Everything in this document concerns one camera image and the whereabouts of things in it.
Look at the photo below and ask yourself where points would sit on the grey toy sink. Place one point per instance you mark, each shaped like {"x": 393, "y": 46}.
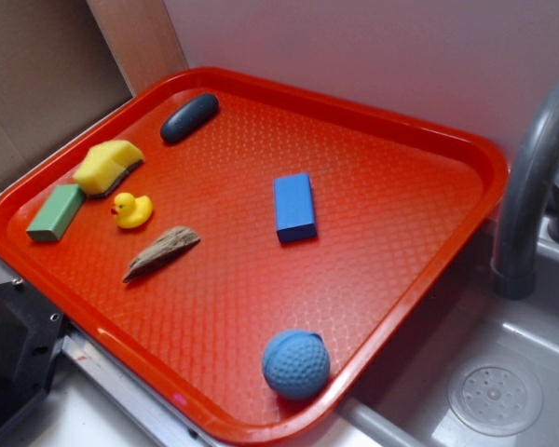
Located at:
{"x": 401, "y": 398}

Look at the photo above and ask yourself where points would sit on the green rectangular block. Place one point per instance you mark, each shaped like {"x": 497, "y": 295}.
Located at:
{"x": 56, "y": 214}

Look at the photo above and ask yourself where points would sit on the brown wood piece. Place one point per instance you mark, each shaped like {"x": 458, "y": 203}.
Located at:
{"x": 167, "y": 247}

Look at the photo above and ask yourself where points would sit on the black metal bracket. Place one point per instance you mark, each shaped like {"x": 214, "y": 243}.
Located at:
{"x": 31, "y": 328}

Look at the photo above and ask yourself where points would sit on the yellow rubber duck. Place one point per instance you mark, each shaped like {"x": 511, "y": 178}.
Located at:
{"x": 131, "y": 211}

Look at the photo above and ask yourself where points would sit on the dark plastic pickle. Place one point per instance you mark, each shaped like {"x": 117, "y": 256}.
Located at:
{"x": 189, "y": 118}

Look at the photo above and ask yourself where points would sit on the red plastic tray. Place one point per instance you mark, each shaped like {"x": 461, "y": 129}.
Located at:
{"x": 395, "y": 200}

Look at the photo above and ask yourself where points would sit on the blue dimpled ball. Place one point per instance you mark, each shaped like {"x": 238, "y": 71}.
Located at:
{"x": 296, "y": 364}

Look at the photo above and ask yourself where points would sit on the blue rectangular block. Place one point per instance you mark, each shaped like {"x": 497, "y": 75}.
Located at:
{"x": 294, "y": 208}

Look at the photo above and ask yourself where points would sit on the sink drain strainer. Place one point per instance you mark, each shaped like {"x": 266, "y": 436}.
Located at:
{"x": 494, "y": 396}

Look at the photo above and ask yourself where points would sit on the yellow sponge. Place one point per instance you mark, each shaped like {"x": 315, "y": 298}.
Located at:
{"x": 105, "y": 166}

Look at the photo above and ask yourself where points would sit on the grey toy faucet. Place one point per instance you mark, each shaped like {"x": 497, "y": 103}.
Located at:
{"x": 527, "y": 199}

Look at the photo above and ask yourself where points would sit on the brown cardboard panel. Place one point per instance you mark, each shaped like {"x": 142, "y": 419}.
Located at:
{"x": 66, "y": 64}

